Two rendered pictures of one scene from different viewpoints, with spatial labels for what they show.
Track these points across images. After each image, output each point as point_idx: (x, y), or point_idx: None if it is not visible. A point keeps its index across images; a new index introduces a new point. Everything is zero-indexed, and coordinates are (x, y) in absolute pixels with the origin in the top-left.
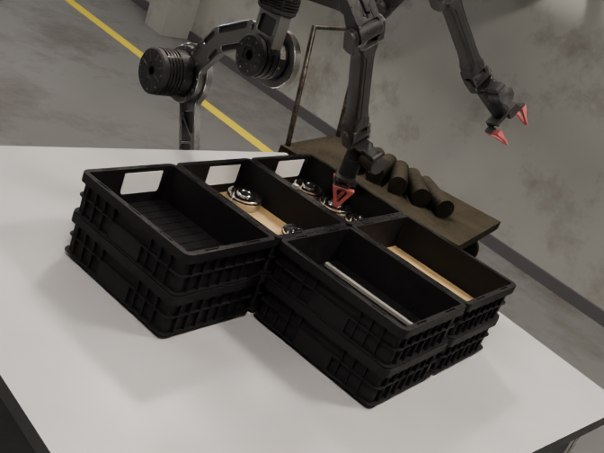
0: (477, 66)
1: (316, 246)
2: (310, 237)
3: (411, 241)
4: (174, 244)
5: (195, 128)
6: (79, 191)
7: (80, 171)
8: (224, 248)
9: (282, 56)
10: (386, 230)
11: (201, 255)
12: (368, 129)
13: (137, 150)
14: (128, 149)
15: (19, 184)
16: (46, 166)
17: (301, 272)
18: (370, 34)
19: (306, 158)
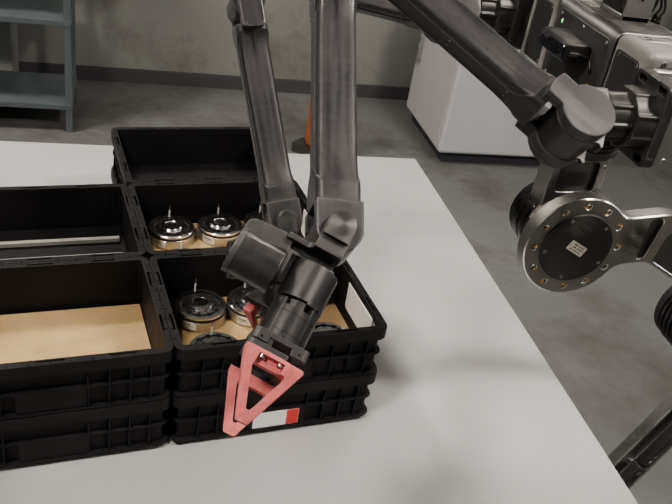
0: (310, 187)
1: (129, 234)
2: (126, 209)
3: (138, 377)
4: (131, 127)
5: (652, 412)
6: (370, 240)
7: (421, 254)
8: (117, 146)
9: (533, 214)
10: (155, 328)
11: (112, 136)
12: (268, 214)
13: (513, 318)
14: (510, 310)
15: (372, 211)
16: (420, 235)
17: (85, 204)
18: (228, 5)
19: (374, 321)
